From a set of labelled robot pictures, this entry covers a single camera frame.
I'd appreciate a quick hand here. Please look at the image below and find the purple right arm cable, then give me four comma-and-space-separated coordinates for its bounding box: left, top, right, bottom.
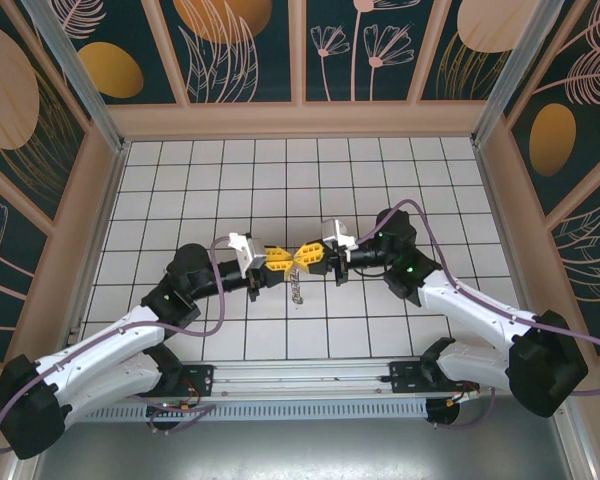
354, 199, 600, 399

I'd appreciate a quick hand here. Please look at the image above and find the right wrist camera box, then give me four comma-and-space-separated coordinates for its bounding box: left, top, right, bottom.
320, 216, 359, 252

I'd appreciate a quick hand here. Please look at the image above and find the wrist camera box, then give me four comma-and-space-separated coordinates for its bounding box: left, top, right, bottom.
320, 216, 359, 252
228, 231, 267, 272

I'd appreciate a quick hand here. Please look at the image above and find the slotted grey cable duct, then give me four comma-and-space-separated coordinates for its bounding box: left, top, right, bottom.
79, 398, 431, 422

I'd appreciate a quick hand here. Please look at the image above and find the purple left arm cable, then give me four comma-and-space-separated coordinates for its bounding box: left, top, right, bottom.
0, 233, 234, 454

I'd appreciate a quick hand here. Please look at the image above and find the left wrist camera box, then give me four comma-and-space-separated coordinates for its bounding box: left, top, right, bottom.
228, 231, 267, 272

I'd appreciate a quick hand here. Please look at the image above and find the grey metal base sheet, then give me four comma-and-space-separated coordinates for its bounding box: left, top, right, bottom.
32, 414, 584, 480

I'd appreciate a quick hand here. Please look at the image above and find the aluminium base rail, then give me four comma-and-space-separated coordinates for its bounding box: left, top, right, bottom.
179, 360, 431, 401

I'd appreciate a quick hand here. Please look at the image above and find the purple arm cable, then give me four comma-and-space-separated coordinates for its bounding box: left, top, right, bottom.
354, 199, 600, 399
0, 233, 234, 454

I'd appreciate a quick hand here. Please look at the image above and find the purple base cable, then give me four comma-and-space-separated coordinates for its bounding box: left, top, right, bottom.
428, 388, 497, 432
147, 402, 217, 435

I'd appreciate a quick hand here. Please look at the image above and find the metal key holder with rings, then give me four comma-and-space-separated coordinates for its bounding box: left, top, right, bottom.
285, 267, 307, 307

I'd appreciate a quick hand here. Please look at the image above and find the aluminium corner post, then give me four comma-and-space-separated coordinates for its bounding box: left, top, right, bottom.
469, 0, 567, 147
22, 0, 131, 152

